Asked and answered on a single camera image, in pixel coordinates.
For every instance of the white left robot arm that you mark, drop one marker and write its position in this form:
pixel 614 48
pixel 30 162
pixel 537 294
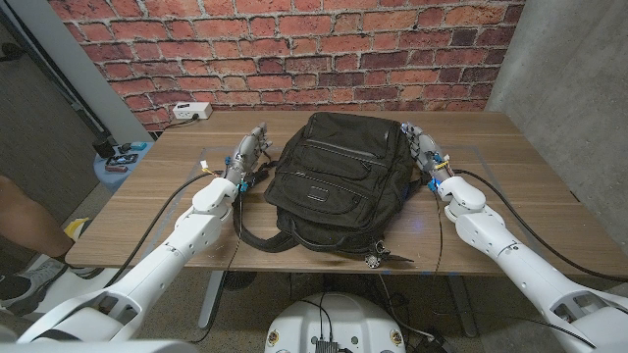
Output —
pixel 162 255

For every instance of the black backpack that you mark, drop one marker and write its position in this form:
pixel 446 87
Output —
pixel 338 166

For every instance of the white table leg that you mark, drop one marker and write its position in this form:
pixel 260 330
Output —
pixel 463 309
pixel 211 299

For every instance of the person's bare leg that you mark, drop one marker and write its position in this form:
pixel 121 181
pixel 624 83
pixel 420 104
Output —
pixel 24 216

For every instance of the white power strip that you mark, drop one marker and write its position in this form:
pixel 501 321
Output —
pixel 191 111

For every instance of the teal small item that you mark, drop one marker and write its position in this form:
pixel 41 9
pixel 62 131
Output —
pixel 139 145

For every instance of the grey and black sneaker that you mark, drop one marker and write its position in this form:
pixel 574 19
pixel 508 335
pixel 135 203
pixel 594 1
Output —
pixel 24 287

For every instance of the round blue stool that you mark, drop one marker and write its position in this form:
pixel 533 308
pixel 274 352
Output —
pixel 110 179

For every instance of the black phone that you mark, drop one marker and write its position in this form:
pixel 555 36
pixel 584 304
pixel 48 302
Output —
pixel 121 159

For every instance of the small black box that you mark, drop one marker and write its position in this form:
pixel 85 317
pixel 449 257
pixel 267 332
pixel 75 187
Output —
pixel 104 147

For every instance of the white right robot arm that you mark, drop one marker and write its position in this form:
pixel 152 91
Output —
pixel 515 260

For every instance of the yellow object on floor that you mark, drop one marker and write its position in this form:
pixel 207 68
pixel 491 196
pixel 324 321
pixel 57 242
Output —
pixel 76 228

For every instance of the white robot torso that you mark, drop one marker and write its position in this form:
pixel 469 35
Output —
pixel 343 318

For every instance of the red brick print backdrop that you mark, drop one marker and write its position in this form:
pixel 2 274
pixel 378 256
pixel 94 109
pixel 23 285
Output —
pixel 294 49

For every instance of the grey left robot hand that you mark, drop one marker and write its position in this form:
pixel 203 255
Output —
pixel 245 152

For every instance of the black round fan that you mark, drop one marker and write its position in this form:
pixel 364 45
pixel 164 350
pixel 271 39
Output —
pixel 239 280

